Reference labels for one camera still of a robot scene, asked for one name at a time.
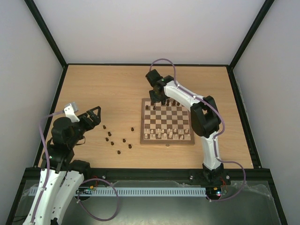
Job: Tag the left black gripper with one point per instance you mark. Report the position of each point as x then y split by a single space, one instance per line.
92 124

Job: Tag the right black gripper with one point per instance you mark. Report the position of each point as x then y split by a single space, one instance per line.
154 95

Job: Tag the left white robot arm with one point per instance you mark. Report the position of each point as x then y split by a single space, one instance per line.
60 175

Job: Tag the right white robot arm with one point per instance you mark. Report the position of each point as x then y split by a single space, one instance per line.
204 114

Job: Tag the wooden chess board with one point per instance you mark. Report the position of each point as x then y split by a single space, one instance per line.
167 118

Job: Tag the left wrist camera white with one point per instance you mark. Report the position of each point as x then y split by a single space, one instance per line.
69 110

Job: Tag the white slotted cable duct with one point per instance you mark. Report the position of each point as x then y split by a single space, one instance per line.
147 191

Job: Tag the black aluminium frame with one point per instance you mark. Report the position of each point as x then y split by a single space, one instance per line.
258 173

